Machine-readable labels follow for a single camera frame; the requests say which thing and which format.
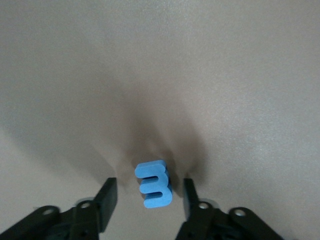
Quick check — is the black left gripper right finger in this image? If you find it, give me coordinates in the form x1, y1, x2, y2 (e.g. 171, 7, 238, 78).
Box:
174, 178, 286, 240

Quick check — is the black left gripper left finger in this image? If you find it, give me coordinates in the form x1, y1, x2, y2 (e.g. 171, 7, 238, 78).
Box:
4, 177, 118, 240

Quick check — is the blue foam letter m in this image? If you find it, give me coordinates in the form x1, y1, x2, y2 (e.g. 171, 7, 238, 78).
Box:
134, 159, 173, 209

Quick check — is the brown table mat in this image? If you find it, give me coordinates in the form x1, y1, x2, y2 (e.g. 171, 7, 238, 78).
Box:
0, 0, 320, 240

